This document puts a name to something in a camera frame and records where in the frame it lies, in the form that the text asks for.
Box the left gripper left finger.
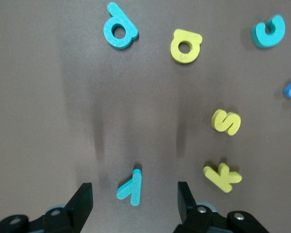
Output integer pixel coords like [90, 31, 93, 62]
[30, 182, 94, 233]

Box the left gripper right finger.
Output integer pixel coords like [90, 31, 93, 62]
[173, 181, 228, 233]

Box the yellow letter k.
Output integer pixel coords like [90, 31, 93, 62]
[203, 162, 243, 194]

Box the teal letter y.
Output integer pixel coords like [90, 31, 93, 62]
[116, 168, 143, 207]

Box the yellow letter s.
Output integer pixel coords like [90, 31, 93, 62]
[210, 109, 242, 136]

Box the brown table mat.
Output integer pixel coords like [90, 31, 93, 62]
[0, 0, 291, 233]

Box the yellow letter a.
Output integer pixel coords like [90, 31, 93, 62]
[169, 29, 203, 65]

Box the teal letter c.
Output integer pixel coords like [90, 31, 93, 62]
[251, 14, 286, 49]

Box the teal letter p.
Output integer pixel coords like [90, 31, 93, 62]
[103, 1, 140, 50]

